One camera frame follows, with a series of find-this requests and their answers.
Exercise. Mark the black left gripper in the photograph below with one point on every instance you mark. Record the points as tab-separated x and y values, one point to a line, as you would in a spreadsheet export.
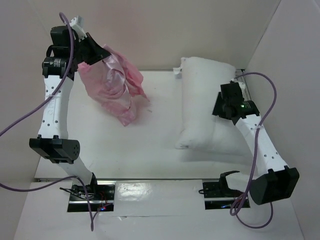
98	53

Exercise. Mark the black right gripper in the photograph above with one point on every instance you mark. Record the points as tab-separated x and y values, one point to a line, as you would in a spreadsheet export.
230	89

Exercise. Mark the pink satin pillowcase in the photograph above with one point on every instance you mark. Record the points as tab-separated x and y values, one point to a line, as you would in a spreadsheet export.
113	83

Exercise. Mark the white pillow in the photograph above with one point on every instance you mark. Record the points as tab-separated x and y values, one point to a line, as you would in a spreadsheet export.
201	130

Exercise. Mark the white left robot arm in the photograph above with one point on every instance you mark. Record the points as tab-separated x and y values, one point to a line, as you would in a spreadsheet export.
59	68

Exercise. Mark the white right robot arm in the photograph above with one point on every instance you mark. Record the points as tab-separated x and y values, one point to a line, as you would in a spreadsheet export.
276	180

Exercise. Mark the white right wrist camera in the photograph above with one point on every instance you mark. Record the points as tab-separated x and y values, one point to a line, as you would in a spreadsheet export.
241	85

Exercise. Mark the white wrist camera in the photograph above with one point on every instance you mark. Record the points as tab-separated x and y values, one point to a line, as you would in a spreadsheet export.
241	85
77	24

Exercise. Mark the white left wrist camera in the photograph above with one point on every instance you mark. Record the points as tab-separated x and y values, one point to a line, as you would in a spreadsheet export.
77	24

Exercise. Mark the aluminium frame rail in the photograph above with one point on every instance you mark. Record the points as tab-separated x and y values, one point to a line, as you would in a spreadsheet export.
239	76

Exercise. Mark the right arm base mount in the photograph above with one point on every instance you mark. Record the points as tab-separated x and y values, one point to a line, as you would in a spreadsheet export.
215	198

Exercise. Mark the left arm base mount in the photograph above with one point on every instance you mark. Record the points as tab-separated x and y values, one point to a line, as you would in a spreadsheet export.
101	199

